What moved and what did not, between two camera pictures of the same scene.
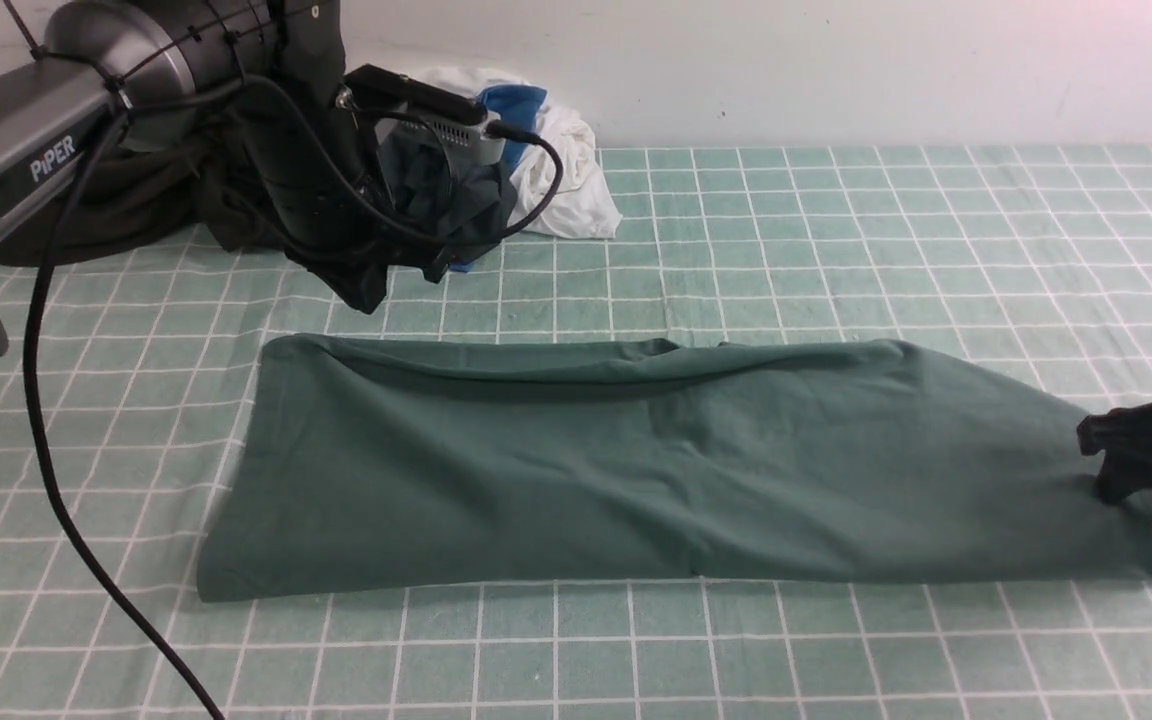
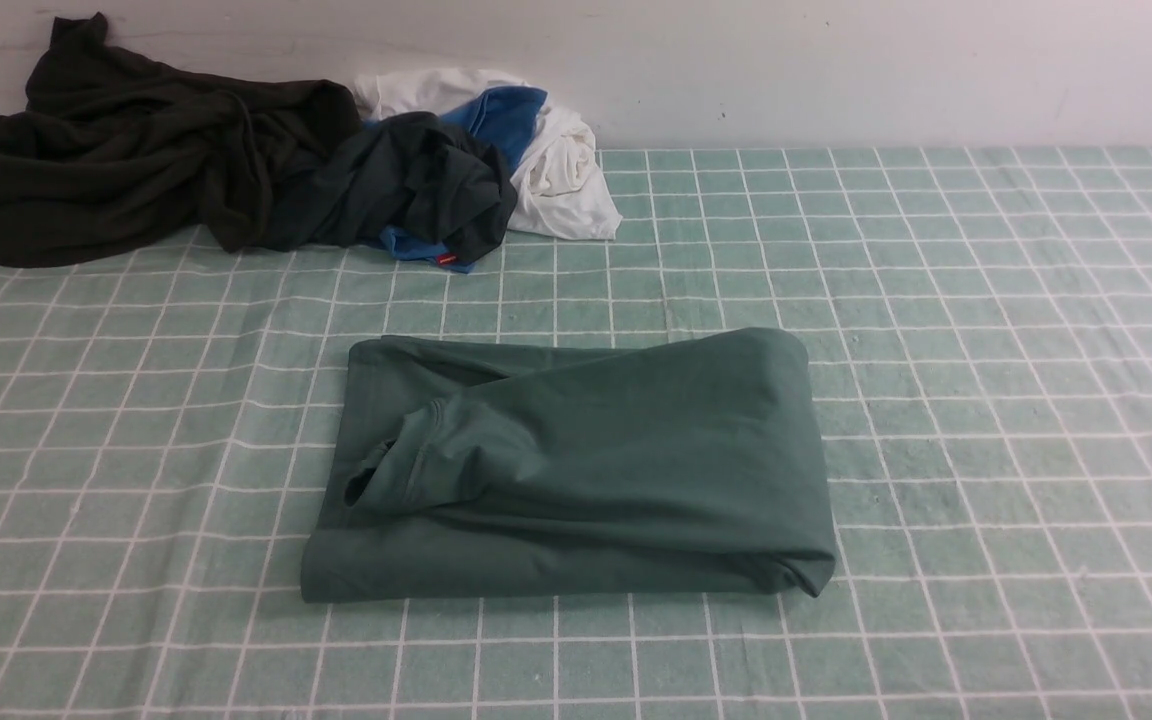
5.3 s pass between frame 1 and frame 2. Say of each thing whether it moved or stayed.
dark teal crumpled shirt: stayed
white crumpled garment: stayed
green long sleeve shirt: moved
